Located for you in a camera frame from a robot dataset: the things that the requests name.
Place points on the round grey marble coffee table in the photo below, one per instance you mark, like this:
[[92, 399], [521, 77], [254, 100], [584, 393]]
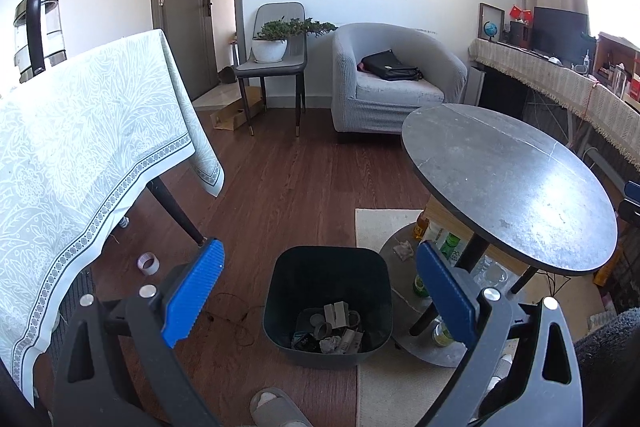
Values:
[[500, 187]]

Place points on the grey slipper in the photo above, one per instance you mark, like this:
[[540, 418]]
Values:
[[275, 407]]

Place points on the dark dining table leg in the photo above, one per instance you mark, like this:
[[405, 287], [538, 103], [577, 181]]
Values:
[[170, 207]]

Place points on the small brown wooden box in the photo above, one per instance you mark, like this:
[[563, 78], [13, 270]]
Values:
[[521, 33]]

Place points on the green label bottle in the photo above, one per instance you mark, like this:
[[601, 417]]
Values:
[[451, 249]]

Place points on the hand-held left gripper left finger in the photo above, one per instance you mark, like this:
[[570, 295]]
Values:
[[192, 292]]

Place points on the white flat panel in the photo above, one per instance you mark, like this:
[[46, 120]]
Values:
[[474, 84]]

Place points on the dark plastic waste bin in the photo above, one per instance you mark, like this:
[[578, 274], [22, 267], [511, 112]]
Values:
[[280, 287]]

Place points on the small tape roll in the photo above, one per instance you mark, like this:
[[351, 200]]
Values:
[[148, 263]]

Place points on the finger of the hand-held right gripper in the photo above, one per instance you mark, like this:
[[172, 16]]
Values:
[[632, 188], [631, 211]]

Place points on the black monitor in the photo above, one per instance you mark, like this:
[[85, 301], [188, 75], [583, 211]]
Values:
[[557, 32]]

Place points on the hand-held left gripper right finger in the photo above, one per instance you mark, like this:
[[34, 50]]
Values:
[[447, 292]]

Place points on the beige fringed desk runner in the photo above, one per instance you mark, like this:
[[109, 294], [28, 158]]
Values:
[[550, 77]]

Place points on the flat cardboard box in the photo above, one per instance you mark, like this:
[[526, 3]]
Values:
[[227, 119]]

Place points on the grey dining chair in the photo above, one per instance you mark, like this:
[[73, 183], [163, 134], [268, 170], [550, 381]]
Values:
[[270, 68]]

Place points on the grey fleece garment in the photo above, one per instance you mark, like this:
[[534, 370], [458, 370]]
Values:
[[610, 347]]

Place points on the dark bottle yellow label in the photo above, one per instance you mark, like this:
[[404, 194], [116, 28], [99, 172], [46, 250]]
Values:
[[421, 286]]

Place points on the grey armchair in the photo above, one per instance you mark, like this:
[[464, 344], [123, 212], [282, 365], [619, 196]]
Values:
[[345, 97]]

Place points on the clear plastic bottle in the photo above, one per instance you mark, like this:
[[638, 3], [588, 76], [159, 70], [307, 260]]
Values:
[[489, 272]]

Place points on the small blue globe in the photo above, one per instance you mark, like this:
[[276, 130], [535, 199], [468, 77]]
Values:
[[491, 30]]

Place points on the small red flags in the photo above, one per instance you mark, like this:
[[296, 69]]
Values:
[[520, 12]]

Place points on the wooden bookcase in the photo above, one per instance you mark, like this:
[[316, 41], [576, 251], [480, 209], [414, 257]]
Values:
[[605, 42]]

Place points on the potted plant white pot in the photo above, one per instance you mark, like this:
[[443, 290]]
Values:
[[269, 49]]

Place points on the grey door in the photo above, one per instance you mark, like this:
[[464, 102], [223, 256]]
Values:
[[185, 22]]

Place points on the pale green patterned tablecloth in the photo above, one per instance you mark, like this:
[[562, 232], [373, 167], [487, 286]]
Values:
[[75, 147]]

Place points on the brown cardboard tape core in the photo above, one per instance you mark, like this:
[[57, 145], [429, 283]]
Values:
[[322, 329]]

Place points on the beige rug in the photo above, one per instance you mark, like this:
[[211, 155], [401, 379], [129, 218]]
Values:
[[380, 227]]

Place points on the black handbag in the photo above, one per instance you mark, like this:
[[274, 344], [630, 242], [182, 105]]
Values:
[[387, 64]]

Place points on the wooden picture frame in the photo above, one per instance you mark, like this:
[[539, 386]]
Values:
[[482, 22]]

